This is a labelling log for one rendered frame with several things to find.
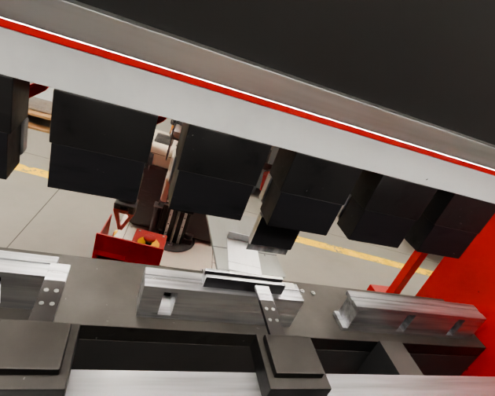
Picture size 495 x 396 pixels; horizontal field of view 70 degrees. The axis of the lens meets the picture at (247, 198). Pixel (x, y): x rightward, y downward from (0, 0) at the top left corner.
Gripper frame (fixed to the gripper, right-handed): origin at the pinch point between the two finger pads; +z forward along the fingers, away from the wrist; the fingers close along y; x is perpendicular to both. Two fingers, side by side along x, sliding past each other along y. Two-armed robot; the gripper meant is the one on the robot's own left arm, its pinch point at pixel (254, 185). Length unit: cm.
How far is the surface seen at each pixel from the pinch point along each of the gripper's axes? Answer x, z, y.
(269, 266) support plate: -41.7, 20.7, 0.1
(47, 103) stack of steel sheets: 229, -32, -156
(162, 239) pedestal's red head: -4.2, 26.4, -27.2
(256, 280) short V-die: -47, 24, -4
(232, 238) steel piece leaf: -34.6, 16.9, -9.8
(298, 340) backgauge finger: -66, 29, 1
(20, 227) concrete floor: 107, 57, -108
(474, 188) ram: -61, -10, 35
